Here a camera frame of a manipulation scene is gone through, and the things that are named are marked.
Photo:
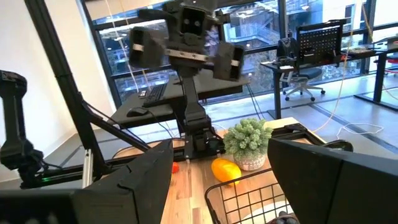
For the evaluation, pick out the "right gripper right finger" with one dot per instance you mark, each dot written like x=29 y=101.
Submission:
x=342 y=193

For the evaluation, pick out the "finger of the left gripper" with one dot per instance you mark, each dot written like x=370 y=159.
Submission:
x=228 y=60
x=146 y=46

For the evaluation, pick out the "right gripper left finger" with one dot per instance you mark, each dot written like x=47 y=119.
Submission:
x=93 y=205

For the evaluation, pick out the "dark purple toy grapes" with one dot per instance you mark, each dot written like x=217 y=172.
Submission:
x=283 y=218

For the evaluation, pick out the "red toy chili pepper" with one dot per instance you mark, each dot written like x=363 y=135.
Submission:
x=175 y=168

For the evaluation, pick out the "orange toy mango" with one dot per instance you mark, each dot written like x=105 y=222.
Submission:
x=226 y=170

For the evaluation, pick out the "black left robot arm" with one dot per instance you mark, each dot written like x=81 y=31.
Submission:
x=192 y=109

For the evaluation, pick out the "black office desk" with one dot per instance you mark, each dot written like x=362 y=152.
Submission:
x=326 y=60
x=217 y=84
x=380 y=77

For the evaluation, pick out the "large glass window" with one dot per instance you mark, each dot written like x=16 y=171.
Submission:
x=258 y=28

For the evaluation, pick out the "black keyboard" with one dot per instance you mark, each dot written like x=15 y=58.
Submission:
x=154 y=95

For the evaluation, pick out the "black bag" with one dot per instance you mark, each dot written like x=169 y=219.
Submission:
x=286 y=46

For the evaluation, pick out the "black computer mouse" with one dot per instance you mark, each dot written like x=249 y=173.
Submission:
x=136 y=111

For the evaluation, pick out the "black office chair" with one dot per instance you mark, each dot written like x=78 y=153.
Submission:
x=306 y=73

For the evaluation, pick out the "green plant in white pot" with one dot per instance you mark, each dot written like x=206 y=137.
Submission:
x=248 y=140

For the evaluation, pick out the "black pegboard panel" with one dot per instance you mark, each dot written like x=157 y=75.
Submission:
x=320 y=40

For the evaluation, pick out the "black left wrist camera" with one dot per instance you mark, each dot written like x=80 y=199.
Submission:
x=192 y=15

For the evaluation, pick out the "black aluminium rig frame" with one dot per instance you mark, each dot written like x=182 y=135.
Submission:
x=63 y=71

